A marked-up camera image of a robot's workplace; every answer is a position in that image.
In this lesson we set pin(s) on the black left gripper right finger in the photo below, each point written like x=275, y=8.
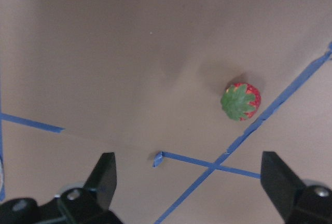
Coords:
x=280, y=183

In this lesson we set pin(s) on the red strawberry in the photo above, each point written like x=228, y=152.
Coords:
x=240, y=101

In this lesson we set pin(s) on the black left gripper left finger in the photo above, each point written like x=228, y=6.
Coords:
x=102, y=181

